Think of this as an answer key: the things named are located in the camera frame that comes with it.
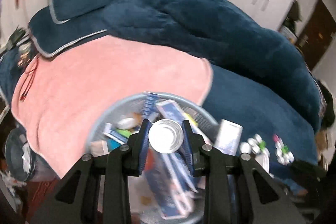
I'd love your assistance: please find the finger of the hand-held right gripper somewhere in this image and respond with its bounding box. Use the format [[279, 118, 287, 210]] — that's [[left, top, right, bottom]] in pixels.
[[289, 158, 328, 180]]

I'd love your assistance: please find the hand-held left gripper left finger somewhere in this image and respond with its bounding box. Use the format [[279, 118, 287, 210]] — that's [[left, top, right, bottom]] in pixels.
[[31, 119, 151, 224]]

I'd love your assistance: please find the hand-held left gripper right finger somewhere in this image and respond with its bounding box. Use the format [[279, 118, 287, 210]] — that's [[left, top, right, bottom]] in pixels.
[[182, 120, 306, 224]]

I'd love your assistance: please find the grey mesh wastebasket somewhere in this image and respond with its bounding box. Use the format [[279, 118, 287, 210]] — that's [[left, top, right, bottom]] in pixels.
[[85, 93, 223, 224]]

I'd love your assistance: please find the pile of small bottle caps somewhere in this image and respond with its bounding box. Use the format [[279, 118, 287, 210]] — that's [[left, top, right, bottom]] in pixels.
[[240, 133, 294, 174]]

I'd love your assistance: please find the cardboard box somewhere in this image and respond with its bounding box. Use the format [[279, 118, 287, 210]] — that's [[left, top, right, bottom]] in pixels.
[[316, 130, 331, 151]]

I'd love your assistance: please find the pile of blue white cartons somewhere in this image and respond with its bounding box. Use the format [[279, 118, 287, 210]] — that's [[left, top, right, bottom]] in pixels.
[[104, 91, 243, 219]]

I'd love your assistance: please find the dark cloth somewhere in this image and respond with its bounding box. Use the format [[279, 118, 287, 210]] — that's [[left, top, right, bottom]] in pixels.
[[316, 80, 336, 130]]

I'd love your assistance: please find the pink towel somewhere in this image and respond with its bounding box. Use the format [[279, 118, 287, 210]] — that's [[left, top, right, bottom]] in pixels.
[[11, 36, 213, 180]]

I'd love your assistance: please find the round metal pot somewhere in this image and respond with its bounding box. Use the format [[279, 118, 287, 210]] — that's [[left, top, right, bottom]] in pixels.
[[5, 128, 36, 182]]

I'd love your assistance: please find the dark blue plush duvet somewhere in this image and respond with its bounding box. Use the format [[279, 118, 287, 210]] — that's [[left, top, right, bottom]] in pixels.
[[101, 0, 322, 132]]

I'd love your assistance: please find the brown door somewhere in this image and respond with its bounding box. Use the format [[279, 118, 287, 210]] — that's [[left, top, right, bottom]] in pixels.
[[295, 0, 336, 69]]

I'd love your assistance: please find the dark hanging coat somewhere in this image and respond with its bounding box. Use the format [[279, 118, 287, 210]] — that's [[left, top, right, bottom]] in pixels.
[[283, 0, 302, 30]]

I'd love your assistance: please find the red cable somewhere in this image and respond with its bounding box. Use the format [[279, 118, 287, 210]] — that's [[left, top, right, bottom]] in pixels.
[[19, 55, 40, 103]]

